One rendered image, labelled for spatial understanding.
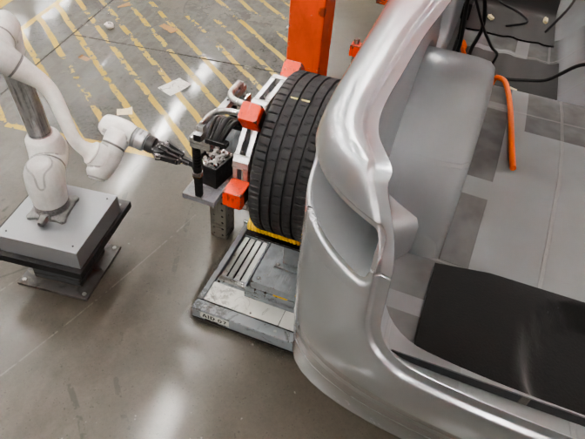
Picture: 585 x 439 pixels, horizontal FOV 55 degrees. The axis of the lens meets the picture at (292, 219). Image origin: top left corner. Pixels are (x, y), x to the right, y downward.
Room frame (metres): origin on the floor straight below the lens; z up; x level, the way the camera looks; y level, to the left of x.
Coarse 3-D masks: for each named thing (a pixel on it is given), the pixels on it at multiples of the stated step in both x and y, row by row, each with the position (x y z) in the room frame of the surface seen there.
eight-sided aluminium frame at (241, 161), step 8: (272, 80) 1.90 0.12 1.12; (280, 80) 1.91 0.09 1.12; (264, 88) 1.84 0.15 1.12; (272, 88) 1.90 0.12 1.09; (256, 96) 1.78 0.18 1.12; (264, 96) 1.83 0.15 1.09; (272, 96) 1.79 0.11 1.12; (264, 104) 1.73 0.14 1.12; (240, 136) 1.65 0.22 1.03; (248, 136) 1.68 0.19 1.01; (256, 136) 1.65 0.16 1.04; (240, 144) 1.63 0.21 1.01; (256, 144) 1.65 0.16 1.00; (240, 152) 1.62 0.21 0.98; (248, 152) 1.61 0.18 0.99; (232, 160) 1.59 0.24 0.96; (240, 160) 1.59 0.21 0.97; (248, 160) 1.58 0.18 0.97; (232, 168) 1.59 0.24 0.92; (240, 168) 1.58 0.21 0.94; (248, 168) 1.58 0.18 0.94; (232, 176) 1.59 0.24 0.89; (240, 176) 1.62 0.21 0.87; (248, 176) 1.58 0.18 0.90
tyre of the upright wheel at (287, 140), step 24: (312, 72) 1.94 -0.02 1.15; (288, 96) 1.73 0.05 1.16; (312, 96) 1.73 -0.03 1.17; (288, 120) 1.63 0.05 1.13; (312, 120) 1.63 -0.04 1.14; (264, 144) 1.57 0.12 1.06; (288, 144) 1.56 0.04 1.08; (312, 144) 1.56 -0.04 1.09; (264, 168) 1.53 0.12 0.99; (288, 168) 1.52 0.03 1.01; (264, 192) 1.49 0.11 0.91; (288, 192) 1.47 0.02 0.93; (264, 216) 1.49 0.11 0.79; (288, 216) 1.46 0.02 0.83
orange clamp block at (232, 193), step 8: (232, 184) 1.55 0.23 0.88; (240, 184) 1.55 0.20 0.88; (248, 184) 1.56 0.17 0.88; (224, 192) 1.50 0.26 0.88; (232, 192) 1.50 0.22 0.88; (240, 192) 1.50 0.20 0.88; (224, 200) 1.50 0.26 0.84; (232, 200) 1.49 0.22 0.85; (240, 200) 1.49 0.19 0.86; (240, 208) 1.49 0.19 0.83
